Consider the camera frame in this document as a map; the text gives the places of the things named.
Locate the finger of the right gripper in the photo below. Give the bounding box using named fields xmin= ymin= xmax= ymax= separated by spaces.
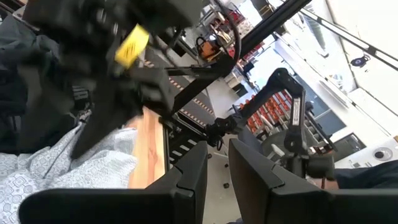
xmin=70 ymin=74 xmax=142 ymax=160
xmin=130 ymin=67 xmax=175 ymax=116

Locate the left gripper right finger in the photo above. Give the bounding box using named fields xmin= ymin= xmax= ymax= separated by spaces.
xmin=228 ymin=138 xmax=398 ymax=224

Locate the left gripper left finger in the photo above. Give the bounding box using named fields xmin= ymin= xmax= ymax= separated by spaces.
xmin=17 ymin=140 xmax=209 ymax=224

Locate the light blue patterned garment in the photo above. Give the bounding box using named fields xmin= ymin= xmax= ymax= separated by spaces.
xmin=0 ymin=126 xmax=140 ymax=224

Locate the teal dotted shirt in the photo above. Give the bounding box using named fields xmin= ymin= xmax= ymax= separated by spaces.
xmin=0 ymin=14 xmax=62 ymax=72

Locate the orange tool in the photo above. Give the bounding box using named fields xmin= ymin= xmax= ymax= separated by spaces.
xmin=195 ymin=36 xmax=220 ymax=62

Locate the black garment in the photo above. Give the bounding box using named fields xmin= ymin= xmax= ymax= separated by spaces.
xmin=0 ymin=62 xmax=91 ymax=155

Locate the person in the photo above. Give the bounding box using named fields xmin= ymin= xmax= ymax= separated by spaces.
xmin=310 ymin=159 xmax=398 ymax=190

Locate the shelf with red bins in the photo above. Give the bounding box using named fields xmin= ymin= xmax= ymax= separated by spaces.
xmin=239 ymin=89 xmax=295 ymax=133

